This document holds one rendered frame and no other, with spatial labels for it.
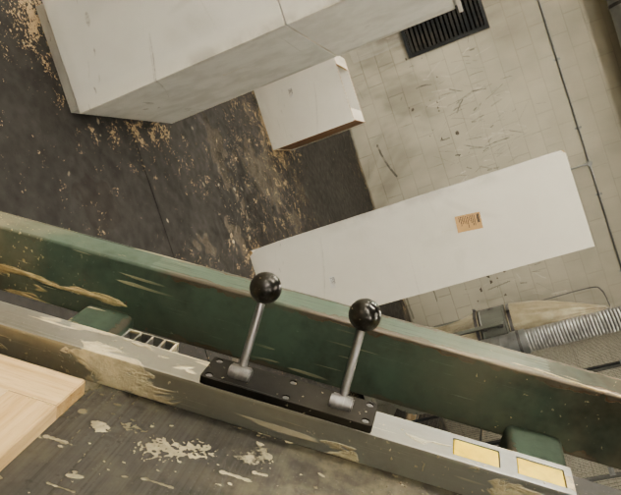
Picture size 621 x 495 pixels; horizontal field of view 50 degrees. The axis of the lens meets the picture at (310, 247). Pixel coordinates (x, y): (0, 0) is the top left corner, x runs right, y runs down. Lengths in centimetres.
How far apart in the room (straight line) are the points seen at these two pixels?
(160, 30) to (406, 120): 588
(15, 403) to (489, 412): 62
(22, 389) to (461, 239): 355
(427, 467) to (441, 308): 800
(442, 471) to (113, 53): 264
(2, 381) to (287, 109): 491
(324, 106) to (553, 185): 213
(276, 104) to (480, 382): 477
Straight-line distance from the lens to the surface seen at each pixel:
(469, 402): 100
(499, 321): 619
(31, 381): 81
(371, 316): 76
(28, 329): 86
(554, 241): 415
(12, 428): 74
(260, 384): 77
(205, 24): 295
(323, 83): 551
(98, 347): 83
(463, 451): 78
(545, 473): 80
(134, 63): 309
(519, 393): 99
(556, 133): 853
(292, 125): 556
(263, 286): 77
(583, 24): 869
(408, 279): 421
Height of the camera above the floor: 174
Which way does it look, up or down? 18 degrees down
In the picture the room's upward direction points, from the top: 73 degrees clockwise
